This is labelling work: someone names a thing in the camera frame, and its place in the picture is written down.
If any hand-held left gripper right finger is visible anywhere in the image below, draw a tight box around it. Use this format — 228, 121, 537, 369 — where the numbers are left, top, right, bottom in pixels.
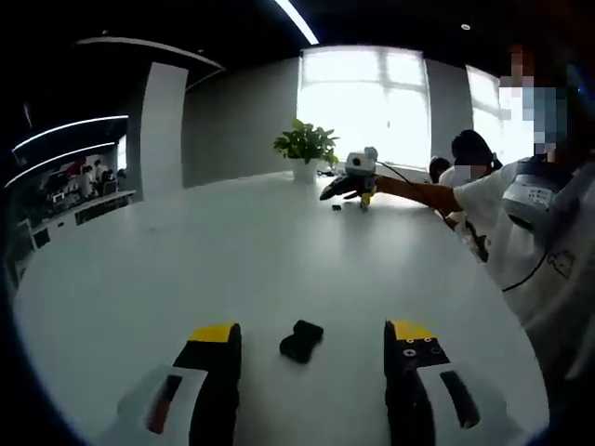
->
383, 318, 509, 446

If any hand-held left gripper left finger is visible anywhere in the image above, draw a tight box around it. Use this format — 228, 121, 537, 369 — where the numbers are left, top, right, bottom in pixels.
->
99, 321, 244, 446

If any potted green plant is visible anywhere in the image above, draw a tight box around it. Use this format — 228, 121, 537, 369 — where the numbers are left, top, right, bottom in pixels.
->
272, 117, 341, 185

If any bright window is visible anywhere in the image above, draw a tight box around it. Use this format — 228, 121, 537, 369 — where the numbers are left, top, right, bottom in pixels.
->
296, 46, 432, 171

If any person in white shirt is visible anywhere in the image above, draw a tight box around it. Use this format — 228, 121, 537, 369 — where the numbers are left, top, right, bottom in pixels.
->
452, 161, 595, 389

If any ceiling light strip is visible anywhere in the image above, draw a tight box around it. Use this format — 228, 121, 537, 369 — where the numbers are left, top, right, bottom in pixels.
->
273, 0, 321, 46

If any grey chest device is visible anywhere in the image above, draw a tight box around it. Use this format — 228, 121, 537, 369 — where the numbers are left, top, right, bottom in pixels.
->
501, 156, 578, 231

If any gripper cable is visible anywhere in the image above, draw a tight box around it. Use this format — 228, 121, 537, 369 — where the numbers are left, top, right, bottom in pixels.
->
377, 159, 459, 230

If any chest device cable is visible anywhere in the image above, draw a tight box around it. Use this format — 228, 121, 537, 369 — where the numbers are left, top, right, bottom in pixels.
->
501, 252, 549, 295

